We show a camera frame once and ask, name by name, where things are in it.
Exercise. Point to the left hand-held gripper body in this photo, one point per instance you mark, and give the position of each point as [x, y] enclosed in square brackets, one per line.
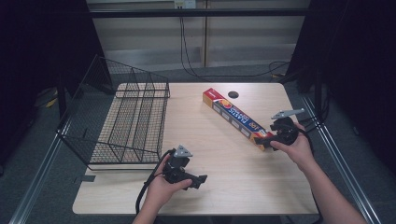
[176, 168]

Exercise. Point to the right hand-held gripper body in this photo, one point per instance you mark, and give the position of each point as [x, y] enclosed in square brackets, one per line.
[285, 130]

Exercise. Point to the long plastic wrap box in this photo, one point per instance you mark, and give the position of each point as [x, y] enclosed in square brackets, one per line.
[232, 113]

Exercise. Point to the person's right hand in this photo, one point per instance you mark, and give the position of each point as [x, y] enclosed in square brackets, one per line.
[300, 151]

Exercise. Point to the person's left hand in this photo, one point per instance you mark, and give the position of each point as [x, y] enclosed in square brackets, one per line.
[160, 191]

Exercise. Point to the black curtain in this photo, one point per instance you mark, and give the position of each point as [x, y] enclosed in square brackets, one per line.
[361, 62]
[37, 46]

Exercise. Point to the yellow floor object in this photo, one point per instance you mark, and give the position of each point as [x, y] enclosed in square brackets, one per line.
[52, 100]

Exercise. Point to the black stand post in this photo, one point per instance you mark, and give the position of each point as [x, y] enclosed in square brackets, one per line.
[62, 99]

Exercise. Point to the dark horizontal frame bar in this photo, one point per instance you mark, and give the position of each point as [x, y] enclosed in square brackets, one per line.
[199, 12]

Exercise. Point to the white wall power outlet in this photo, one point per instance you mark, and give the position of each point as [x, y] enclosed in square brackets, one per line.
[185, 3]

